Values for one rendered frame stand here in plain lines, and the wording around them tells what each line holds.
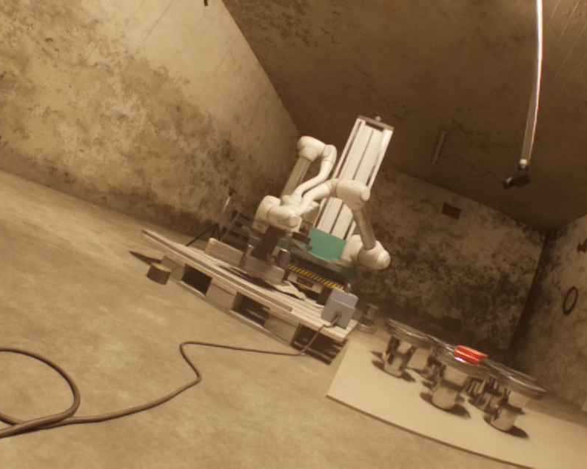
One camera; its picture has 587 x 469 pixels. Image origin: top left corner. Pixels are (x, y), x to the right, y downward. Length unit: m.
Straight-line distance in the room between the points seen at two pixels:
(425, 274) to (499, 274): 1.63
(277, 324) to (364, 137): 2.02
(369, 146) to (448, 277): 4.46
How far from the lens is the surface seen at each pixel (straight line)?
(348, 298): 1.73
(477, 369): 1.47
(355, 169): 2.90
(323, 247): 2.68
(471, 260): 7.09
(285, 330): 1.46
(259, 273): 1.80
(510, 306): 7.35
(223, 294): 1.57
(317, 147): 2.55
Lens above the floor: 0.38
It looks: 3 degrees up
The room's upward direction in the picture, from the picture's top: 24 degrees clockwise
